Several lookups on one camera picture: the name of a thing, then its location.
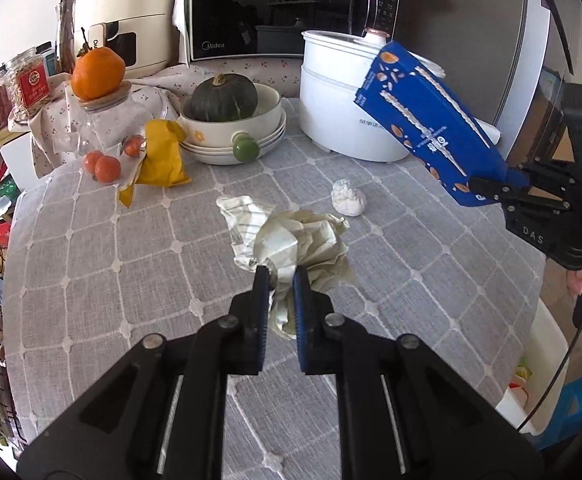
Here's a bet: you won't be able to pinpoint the blue biscuit box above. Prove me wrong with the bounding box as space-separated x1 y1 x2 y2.
353 41 510 207

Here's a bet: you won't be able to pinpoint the white red-flowered cloth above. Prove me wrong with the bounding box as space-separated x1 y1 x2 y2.
30 57 304 181

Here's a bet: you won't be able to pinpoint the grey checked tablecloth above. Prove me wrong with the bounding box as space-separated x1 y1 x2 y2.
1 96 546 480

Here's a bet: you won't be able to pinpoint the white trash bin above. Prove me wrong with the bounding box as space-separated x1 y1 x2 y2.
495 297 579 438

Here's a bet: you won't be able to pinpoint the large orange persimmon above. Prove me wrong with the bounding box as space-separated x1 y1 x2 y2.
71 45 126 102

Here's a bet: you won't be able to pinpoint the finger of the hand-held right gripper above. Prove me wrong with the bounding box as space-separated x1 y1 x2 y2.
471 176 526 207
507 165 539 191

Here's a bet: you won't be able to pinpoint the small red tomatoes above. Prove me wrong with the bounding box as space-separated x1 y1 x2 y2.
94 155 122 183

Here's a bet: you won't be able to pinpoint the blue plastic stool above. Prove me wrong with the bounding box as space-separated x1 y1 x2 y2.
536 365 582 451

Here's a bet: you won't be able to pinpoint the white air fryer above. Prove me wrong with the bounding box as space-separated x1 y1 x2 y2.
73 0 179 78

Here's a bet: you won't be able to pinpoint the glass jar with wooden lid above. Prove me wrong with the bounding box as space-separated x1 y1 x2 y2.
61 82 182 171

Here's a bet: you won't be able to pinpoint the black cable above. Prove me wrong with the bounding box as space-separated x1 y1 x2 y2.
516 255 582 433

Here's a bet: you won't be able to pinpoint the grey refrigerator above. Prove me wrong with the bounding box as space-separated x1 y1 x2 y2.
491 0 582 171

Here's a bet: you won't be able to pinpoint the green round knob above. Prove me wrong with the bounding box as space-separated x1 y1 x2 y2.
232 131 262 162

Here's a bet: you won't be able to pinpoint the cream paper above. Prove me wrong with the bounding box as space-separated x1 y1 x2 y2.
216 195 356 341

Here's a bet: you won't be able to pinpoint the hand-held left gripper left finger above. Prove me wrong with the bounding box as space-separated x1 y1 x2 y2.
16 265 272 480

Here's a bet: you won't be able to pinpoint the white bowl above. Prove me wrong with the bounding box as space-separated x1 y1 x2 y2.
183 130 286 166
180 112 288 158

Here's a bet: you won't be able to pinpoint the crumpled white tissue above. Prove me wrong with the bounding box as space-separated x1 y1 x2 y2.
332 178 368 217

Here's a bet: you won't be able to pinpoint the dark green pumpkin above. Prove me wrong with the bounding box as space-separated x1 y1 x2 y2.
191 73 259 122

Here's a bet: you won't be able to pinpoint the cream flowered bowl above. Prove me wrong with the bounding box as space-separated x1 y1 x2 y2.
177 82 284 145

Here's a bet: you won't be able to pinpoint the black microwave oven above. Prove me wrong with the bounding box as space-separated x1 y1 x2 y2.
183 0 402 63

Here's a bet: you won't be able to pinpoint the white square box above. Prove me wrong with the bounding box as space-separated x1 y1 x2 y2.
0 132 36 191

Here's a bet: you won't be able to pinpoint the yellow snack packet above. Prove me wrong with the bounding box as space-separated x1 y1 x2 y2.
117 119 192 209

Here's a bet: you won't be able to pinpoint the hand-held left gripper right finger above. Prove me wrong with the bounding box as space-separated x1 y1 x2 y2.
292 265 544 480

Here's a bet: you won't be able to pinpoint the cardboard box with blue picture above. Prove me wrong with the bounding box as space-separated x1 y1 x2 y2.
535 66 579 171

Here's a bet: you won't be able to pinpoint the red label seed jar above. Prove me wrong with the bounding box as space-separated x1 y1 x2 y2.
5 47 52 121

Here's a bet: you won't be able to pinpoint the white electric pot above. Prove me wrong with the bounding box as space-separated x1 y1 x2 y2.
299 29 502 163

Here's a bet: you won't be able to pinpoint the glass vase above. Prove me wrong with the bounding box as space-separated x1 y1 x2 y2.
55 2 78 75

